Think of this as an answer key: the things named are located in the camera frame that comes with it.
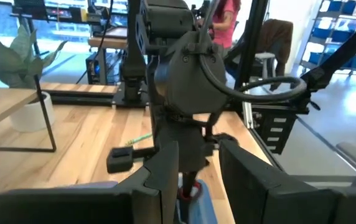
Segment teal pen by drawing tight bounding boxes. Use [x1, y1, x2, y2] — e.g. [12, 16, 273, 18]
[124, 133, 154, 147]

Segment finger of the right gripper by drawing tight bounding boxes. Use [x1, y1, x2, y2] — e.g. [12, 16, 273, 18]
[182, 170, 198, 200]

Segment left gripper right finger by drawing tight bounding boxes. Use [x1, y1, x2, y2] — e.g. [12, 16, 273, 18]
[218, 139, 356, 224]

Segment chair with brown jacket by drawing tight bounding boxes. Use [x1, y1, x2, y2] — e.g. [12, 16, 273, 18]
[253, 17, 294, 91]

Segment snake plant in white pot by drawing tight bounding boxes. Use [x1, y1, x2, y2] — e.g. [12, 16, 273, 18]
[0, 24, 69, 134]

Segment wooden shelf riser black legs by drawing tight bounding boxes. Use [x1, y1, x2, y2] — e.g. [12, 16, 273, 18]
[0, 73, 58, 154]

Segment blue plastic pencil box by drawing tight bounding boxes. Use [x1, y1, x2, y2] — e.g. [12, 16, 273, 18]
[62, 178, 220, 224]

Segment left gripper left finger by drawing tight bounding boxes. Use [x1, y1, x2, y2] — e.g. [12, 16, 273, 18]
[0, 141, 180, 224]

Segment black background monitor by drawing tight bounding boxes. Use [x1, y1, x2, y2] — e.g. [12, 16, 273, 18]
[12, 0, 47, 20]

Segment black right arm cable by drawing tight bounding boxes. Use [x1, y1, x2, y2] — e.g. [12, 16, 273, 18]
[198, 0, 309, 103]

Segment background wooden desk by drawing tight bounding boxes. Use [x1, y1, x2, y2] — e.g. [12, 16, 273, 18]
[84, 26, 129, 85]

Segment shelving with blue bins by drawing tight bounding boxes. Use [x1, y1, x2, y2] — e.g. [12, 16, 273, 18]
[298, 0, 356, 78]

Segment person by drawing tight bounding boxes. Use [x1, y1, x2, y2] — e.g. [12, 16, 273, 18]
[195, 0, 243, 59]

